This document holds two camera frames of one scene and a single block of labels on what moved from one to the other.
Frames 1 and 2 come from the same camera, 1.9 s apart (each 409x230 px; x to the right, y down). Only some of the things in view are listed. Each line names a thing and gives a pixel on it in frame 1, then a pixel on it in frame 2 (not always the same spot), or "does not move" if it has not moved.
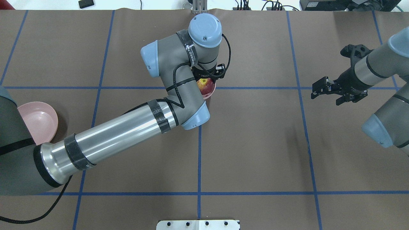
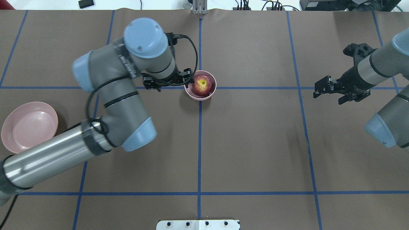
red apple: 206,85 does not move
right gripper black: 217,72 → 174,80
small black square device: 84,3 does not move
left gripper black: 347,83 does not move
